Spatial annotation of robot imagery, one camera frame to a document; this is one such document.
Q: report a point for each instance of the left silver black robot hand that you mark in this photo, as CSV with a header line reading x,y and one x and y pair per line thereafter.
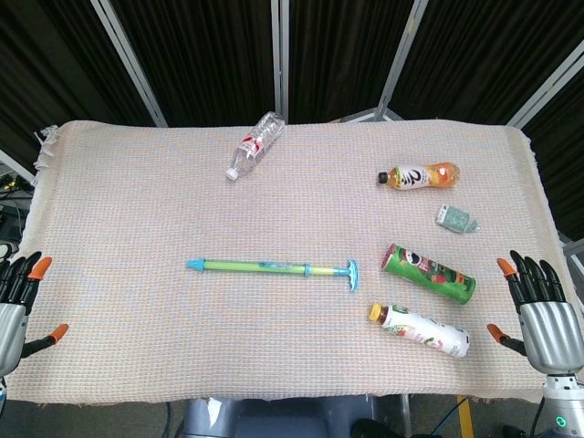
x,y
11,319

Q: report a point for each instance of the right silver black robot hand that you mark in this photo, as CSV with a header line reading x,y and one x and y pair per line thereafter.
x,y
547,333

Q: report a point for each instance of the clear plastic tube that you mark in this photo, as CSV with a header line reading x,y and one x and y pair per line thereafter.
x,y
196,264

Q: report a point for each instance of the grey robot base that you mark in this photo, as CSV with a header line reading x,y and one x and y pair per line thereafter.
x,y
283,417

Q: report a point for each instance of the white drink bottle yellow cap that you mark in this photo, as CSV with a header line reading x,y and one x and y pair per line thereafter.
x,y
424,333

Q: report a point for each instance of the green chips can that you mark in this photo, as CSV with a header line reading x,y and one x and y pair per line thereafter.
x,y
429,273

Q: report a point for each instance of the small green tissue packet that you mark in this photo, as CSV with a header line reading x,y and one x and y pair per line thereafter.
x,y
454,219

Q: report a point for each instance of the grey metal table leg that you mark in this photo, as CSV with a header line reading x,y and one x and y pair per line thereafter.
x,y
406,415

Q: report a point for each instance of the beige woven tablecloth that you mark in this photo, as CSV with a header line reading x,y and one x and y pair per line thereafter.
x,y
182,328

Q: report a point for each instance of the dark folding screen panel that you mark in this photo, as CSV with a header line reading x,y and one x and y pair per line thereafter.
x,y
479,55
561,150
205,55
337,55
45,68

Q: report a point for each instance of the orange juice bottle black cap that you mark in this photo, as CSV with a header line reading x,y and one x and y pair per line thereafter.
x,y
424,177

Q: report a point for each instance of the clear plastic water bottle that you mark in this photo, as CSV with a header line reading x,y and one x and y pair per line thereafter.
x,y
255,145

